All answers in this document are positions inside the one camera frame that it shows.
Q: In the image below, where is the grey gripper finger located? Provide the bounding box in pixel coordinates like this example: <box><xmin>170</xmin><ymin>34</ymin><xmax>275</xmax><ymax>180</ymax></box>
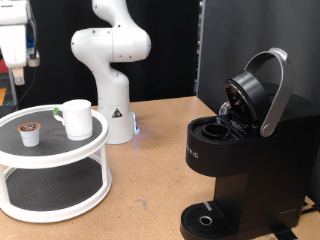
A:
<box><xmin>13</xmin><ymin>67</ymin><xmax>26</xmax><ymax>86</ymax></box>

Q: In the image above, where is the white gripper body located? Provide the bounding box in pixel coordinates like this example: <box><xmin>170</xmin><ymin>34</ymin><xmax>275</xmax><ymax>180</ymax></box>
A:
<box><xmin>0</xmin><ymin>23</ymin><xmax>28</xmax><ymax>69</ymax></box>

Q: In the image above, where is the orange rimmed white coffee pod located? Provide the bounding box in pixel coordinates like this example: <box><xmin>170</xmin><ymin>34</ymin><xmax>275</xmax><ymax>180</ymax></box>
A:
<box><xmin>17</xmin><ymin>122</ymin><xmax>42</xmax><ymax>148</ymax></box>

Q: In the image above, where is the silver handled Keurig lid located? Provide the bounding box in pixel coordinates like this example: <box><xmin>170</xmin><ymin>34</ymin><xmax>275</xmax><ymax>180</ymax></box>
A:
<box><xmin>218</xmin><ymin>47</ymin><xmax>297</xmax><ymax>138</ymax></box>

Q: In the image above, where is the black Keurig coffee machine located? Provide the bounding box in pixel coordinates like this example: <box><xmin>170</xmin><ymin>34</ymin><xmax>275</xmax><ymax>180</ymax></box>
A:
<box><xmin>179</xmin><ymin>47</ymin><xmax>320</xmax><ymax>240</ymax></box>

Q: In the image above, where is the white two-tier turntable stand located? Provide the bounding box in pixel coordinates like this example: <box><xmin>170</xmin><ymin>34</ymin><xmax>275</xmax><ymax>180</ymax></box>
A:
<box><xmin>0</xmin><ymin>104</ymin><xmax>113</xmax><ymax>224</ymax></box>

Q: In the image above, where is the perforated metal upright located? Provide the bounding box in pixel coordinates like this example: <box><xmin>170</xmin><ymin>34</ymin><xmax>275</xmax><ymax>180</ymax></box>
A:
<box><xmin>194</xmin><ymin>0</ymin><xmax>205</xmax><ymax>97</ymax></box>

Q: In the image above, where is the grey partition panel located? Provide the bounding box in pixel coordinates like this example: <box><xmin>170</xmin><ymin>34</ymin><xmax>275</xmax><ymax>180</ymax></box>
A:
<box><xmin>196</xmin><ymin>0</ymin><xmax>320</xmax><ymax>204</ymax></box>

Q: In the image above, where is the black hanging background cable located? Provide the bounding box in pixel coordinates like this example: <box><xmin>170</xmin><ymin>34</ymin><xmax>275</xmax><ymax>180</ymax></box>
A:
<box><xmin>14</xmin><ymin>9</ymin><xmax>39</xmax><ymax>109</ymax></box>

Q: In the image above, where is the grey metal frame post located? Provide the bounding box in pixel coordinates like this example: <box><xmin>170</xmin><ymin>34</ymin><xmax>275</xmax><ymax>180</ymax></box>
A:
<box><xmin>0</xmin><ymin>66</ymin><xmax>18</xmax><ymax>106</ymax></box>

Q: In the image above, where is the white mug green taped handle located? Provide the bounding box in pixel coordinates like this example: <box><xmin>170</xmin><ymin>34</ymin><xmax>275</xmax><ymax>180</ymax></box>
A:
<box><xmin>53</xmin><ymin>99</ymin><xmax>94</xmax><ymax>142</ymax></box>

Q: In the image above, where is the black machine power cord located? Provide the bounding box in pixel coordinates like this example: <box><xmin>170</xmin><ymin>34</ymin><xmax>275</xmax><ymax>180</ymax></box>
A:
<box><xmin>299</xmin><ymin>199</ymin><xmax>320</xmax><ymax>216</ymax></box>

